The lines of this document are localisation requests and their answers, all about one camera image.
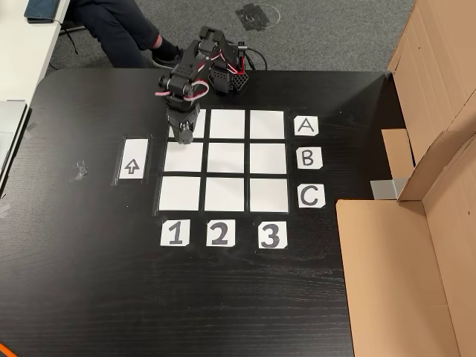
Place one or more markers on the paper sheet number 2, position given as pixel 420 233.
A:
pixel 220 233

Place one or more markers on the paper sheet number 3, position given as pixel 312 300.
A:
pixel 272 235

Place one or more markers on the dark blue pouch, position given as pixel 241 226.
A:
pixel 44 9

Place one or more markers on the paper sheet letter B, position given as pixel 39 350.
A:
pixel 309 158

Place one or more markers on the brown cardboard panel with flap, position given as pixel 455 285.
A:
pixel 390 279

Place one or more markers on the grey metal chair leg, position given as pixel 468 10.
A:
pixel 74 29

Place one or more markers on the clear tape strip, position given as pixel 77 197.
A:
pixel 31 130
pixel 3 211

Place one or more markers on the black floor tape patch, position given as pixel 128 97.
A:
pixel 254 16

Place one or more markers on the person's leg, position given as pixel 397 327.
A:
pixel 111 26

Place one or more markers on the white arrow paper sheet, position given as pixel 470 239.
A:
pixel 132 167

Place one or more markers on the crumpled clear tape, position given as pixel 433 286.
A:
pixel 80 171

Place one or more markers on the white desk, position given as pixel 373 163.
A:
pixel 22 48

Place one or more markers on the person's black shoe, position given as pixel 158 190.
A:
pixel 165 50

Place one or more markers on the red black bar clamp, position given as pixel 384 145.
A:
pixel 241 63

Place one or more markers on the paper sheet number 1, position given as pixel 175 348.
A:
pixel 175 233

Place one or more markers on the white paper grid square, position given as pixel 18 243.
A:
pixel 227 123
pixel 224 194
pixel 267 158
pixel 186 160
pixel 266 123
pixel 225 158
pixel 179 194
pixel 269 194

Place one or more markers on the grey laptop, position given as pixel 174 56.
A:
pixel 9 122

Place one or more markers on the paper sheet letter C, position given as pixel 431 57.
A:
pixel 311 196

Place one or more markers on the paper sheet letter A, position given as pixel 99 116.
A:
pixel 306 126

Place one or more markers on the grey tape piece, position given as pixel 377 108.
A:
pixel 386 189

